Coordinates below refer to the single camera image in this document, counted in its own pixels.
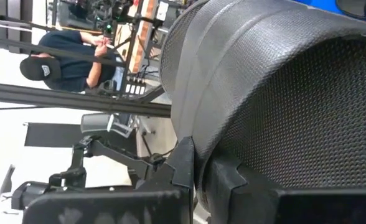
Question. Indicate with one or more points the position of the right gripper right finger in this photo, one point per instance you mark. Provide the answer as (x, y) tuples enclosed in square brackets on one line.
[(232, 199)]

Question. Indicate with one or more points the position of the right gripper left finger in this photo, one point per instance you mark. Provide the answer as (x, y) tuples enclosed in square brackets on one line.
[(180, 168)]

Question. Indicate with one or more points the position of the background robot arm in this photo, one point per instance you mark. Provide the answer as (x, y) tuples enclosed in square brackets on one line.
[(108, 15)]

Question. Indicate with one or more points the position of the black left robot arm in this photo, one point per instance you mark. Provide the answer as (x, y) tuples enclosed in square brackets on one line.
[(77, 174)]

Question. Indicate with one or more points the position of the blue plastic bin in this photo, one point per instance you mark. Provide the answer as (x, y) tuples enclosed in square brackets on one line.
[(320, 3)]

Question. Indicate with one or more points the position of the black rectangular panel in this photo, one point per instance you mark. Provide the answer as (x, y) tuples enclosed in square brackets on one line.
[(52, 135)]

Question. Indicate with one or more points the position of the background wooden table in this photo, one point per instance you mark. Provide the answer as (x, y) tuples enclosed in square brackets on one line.
[(142, 37)]

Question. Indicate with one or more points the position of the person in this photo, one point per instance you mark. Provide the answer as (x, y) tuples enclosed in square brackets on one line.
[(71, 62)]

